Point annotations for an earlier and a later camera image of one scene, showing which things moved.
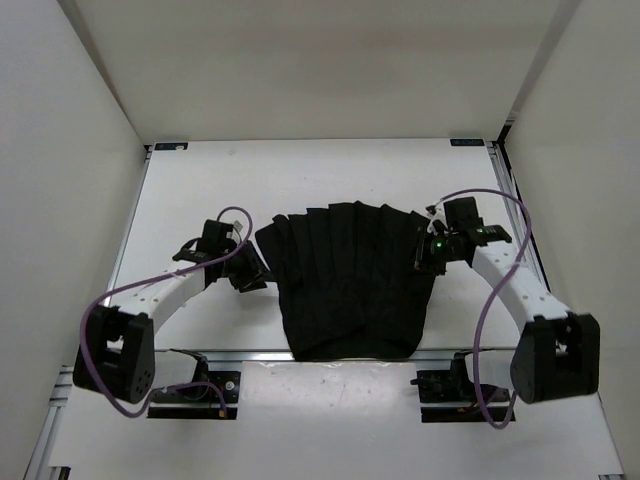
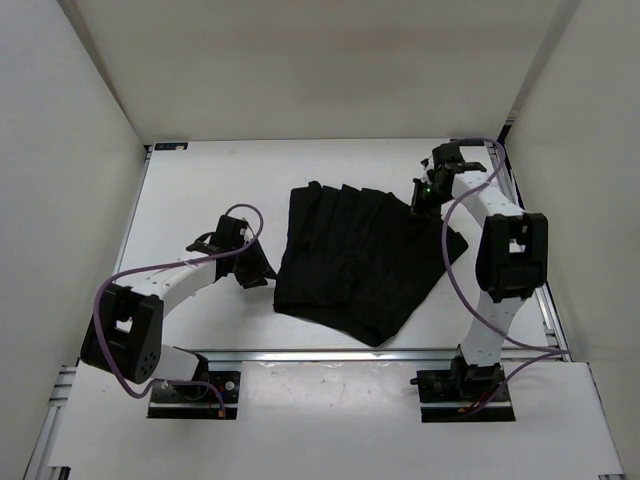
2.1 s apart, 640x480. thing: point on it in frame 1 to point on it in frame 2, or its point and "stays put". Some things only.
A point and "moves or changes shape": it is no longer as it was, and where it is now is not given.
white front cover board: (330, 419) stays put
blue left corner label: (170, 146) stays put
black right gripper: (422, 262) to (417, 207)
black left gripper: (255, 270) stays put
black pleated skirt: (347, 280) moves or changes shape
